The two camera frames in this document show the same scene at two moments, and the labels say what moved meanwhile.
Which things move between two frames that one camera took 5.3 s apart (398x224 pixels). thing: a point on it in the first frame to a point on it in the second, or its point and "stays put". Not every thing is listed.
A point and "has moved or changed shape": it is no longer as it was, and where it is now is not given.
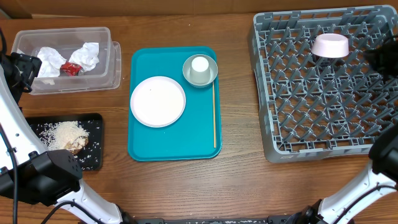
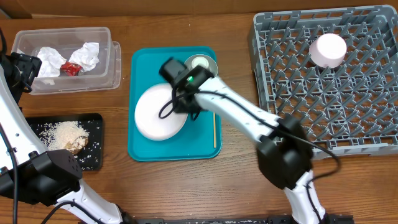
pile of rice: (58, 135) stays put
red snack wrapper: (71, 69) stays put
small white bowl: (330, 45) has moved or changed shape
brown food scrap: (75, 145) stays put
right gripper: (388, 55) to (182, 102)
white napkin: (52, 60) stays put
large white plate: (157, 102) has moved or changed shape
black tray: (91, 158) stays put
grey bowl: (213, 68) stays put
